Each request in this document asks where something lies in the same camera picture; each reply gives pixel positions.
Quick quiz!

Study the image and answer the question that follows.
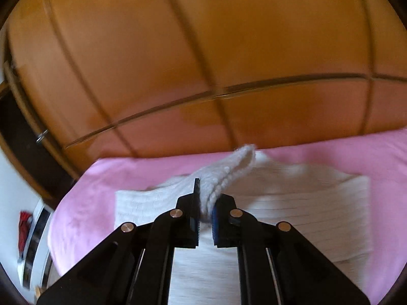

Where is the white furniture with dark slots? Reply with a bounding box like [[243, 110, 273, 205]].
[[17, 200, 54, 291]]

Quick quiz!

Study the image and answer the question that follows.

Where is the white knitted sweater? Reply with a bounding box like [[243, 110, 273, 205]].
[[114, 145, 372, 304]]

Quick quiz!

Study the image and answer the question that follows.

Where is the red object on floor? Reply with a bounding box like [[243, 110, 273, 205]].
[[18, 211, 32, 260]]

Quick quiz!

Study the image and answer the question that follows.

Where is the pink bed cover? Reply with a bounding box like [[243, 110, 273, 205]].
[[48, 129, 406, 304]]

